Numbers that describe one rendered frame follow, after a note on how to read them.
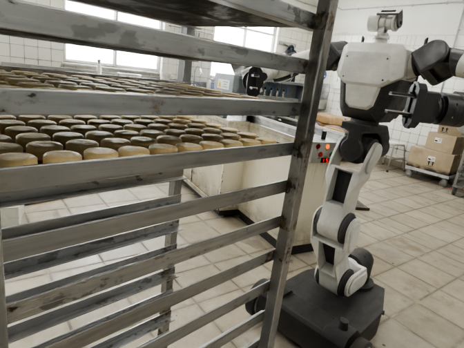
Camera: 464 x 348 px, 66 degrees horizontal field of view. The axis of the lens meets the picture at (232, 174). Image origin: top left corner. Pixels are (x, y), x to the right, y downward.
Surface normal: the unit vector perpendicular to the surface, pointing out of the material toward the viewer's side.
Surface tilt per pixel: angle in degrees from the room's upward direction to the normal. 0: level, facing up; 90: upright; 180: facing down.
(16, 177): 90
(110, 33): 90
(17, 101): 90
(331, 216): 75
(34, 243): 90
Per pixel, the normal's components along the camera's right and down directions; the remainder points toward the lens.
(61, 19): 0.70, 0.28
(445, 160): -0.72, 0.07
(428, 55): -0.70, -0.21
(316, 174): 0.47, 0.30
